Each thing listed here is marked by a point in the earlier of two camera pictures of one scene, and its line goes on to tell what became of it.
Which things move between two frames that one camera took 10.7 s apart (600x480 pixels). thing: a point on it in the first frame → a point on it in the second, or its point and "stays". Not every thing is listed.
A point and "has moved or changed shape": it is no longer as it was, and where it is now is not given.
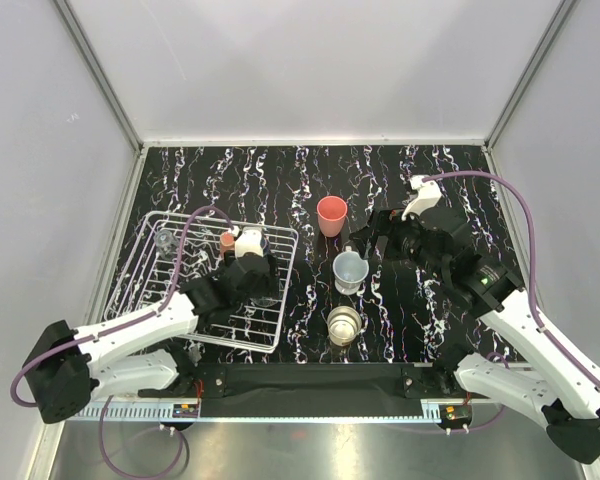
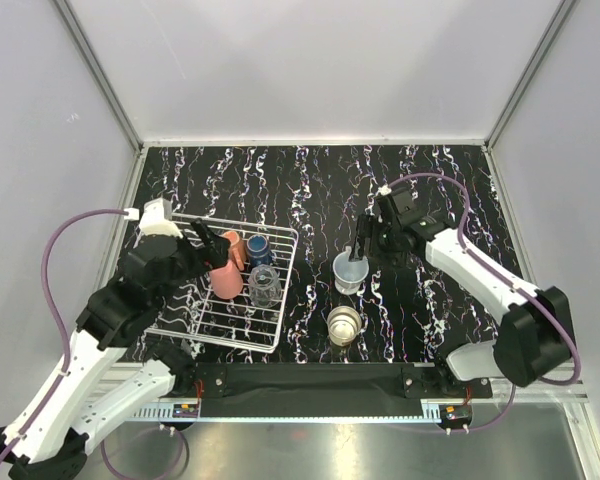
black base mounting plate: (308, 390) stays
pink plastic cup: (331, 211) has moved or changed shape
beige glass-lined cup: (343, 323) stays
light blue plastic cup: (349, 269) stays
